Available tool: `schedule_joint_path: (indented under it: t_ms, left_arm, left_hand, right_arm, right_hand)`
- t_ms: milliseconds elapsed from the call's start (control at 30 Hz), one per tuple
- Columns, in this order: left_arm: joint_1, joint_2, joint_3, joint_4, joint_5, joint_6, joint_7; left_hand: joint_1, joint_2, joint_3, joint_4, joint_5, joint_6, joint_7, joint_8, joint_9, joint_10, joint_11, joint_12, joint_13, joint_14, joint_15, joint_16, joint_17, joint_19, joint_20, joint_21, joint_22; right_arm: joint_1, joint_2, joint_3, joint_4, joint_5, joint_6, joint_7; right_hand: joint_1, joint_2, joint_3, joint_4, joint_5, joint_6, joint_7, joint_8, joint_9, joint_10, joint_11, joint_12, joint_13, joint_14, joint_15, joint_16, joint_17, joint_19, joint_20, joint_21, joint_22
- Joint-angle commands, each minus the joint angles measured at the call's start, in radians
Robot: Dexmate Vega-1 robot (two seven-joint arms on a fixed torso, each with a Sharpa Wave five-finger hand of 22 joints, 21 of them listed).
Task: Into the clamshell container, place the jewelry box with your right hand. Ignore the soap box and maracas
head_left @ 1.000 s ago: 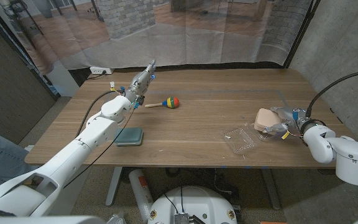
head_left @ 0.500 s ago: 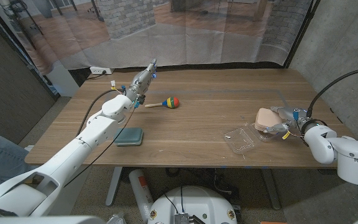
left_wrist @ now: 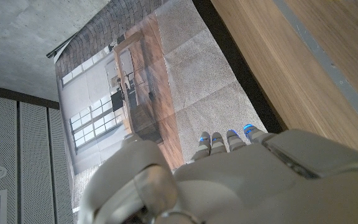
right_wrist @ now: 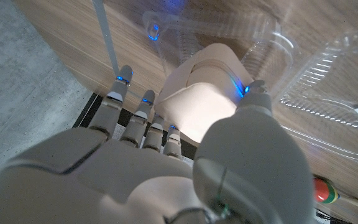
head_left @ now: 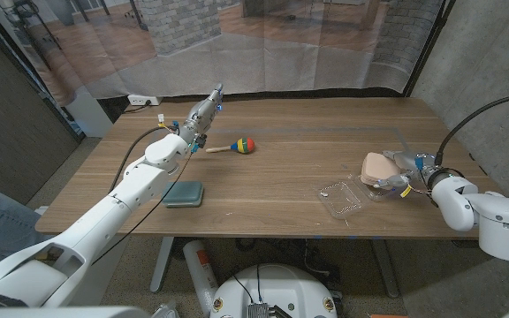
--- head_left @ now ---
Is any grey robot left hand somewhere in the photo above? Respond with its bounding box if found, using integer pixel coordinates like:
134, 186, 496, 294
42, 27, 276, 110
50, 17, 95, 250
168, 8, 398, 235
178, 82, 224, 154

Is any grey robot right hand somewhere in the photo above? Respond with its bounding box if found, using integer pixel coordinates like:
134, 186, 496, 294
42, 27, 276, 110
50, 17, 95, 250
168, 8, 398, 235
371, 149, 442, 198

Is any clear plastic clamshell container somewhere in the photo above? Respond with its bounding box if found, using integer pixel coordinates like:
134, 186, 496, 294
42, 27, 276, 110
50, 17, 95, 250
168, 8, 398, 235
317, 174, 410, 221

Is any colourful striped wooden maraca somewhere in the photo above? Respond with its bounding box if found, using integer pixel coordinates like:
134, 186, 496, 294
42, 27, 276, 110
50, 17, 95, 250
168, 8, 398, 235
205, 137, 256, 155

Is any white power strip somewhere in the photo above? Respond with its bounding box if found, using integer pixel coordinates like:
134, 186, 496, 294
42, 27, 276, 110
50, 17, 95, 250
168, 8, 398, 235
126, 94, 163, 107

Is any printed fabric backdrop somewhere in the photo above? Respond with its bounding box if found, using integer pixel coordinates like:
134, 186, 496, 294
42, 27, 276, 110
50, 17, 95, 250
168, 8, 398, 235
0, 0, 448, 107

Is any grey table leg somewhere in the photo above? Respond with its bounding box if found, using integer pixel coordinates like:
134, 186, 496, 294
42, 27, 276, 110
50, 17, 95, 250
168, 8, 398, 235
371, 238, 400, 299
149, 237, 176, 294

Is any black backdrop stand pole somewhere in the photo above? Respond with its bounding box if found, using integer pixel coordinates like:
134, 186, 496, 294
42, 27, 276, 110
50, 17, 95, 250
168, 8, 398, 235
402, 0, 457, 98

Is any white cylinder with orange label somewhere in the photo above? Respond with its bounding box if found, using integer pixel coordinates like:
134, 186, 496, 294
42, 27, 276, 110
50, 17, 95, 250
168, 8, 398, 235
182, 239, 220, 317

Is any white robot torso base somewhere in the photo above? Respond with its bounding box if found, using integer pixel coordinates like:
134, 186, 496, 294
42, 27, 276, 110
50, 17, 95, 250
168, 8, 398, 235
209, 263, 338, 318

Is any black power strip cord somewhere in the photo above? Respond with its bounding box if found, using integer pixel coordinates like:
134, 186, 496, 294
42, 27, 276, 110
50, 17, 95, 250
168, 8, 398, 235
121, 102, 153, 115

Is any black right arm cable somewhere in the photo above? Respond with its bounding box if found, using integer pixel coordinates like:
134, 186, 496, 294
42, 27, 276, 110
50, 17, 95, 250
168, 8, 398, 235
433, 90, 509, 167

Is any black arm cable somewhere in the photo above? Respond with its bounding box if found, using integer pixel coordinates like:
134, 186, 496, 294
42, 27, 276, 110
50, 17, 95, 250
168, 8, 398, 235
109, 125, 179, 193
433, 90, 509, 167

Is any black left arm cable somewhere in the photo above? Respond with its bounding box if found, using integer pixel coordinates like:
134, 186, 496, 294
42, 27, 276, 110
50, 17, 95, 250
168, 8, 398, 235
109, 125, 179, 193

